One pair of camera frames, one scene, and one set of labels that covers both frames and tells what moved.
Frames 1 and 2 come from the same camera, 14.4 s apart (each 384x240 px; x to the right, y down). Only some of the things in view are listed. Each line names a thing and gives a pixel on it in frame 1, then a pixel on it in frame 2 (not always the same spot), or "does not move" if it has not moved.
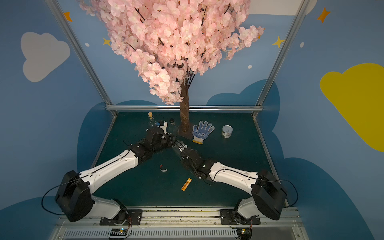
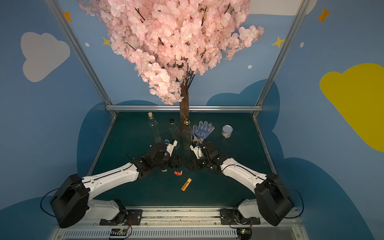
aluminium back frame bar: x=191 y=108 does not move
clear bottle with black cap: x=172 y=129 does not move
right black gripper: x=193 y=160 to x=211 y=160
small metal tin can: x=227 y=130 does not move
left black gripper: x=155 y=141 to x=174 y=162
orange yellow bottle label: x=186 y=185 does not move
